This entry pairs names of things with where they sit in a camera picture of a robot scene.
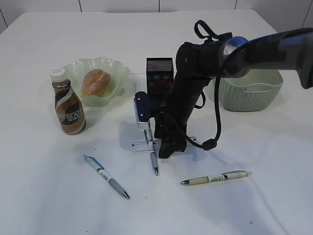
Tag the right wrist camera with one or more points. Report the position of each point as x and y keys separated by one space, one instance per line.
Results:
x=147 y=106

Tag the blue grey ballpoint pen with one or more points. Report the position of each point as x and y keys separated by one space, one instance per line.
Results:
x=106 y=176

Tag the Nescafe coffee bottle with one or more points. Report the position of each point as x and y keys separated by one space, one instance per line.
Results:
x=68 y=106

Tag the sugared bread roll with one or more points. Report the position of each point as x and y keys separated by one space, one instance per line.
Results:
x=95 y=82

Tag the green ruffled glass plate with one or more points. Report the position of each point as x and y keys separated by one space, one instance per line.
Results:
x=77 y=71

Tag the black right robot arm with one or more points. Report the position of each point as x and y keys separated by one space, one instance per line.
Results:
x=231 y=57

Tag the clear plastic ruler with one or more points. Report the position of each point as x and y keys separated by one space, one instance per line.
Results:
x=146 y=146

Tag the cream ballpoint pen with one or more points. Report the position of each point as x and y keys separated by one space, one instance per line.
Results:
x=211 y=179

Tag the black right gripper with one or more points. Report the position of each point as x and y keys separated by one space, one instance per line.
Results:
x=195 y=68

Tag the green woven plastic basket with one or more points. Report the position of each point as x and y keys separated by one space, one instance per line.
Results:
x=253 y=92

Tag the black mesh pen holder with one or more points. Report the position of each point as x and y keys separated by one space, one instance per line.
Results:
x=159 y=75

